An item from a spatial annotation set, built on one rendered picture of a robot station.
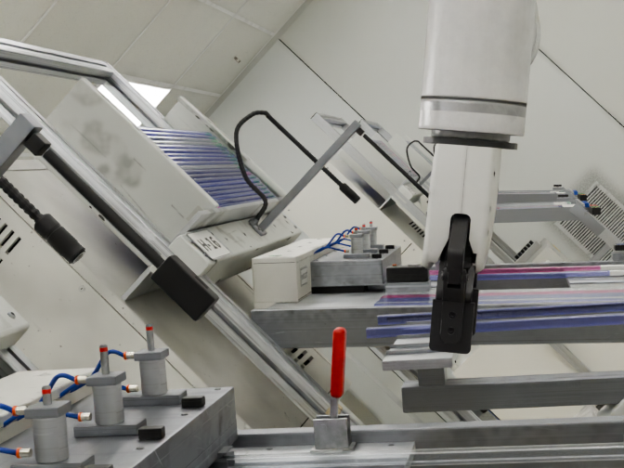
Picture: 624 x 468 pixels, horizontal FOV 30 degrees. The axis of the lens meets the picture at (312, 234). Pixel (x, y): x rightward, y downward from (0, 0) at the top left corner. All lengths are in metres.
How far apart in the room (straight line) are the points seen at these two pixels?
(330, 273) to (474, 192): 1.27
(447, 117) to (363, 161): 4.45
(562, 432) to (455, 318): 0.20
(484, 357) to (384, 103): 3.45
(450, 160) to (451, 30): 0.10
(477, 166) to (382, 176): 4.45
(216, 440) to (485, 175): 0.32
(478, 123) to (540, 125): 7.54
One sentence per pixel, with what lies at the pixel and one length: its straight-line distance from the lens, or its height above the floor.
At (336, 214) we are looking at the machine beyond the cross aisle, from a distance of 5.41.
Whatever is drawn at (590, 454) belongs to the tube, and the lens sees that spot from 0.97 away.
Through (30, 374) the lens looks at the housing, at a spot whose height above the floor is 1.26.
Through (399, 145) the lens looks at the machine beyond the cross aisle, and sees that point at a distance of 6.93.
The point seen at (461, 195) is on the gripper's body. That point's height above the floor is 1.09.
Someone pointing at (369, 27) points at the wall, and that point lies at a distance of 8.55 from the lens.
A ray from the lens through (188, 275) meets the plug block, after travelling 0.81.
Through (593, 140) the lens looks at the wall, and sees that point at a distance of 8.45.
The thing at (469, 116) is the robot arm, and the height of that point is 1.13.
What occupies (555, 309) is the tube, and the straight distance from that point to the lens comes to 1.43.
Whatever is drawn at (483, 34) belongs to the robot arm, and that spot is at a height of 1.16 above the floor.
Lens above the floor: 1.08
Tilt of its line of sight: 5 degrees up
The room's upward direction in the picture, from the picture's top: 46 degrees counter-clockwise
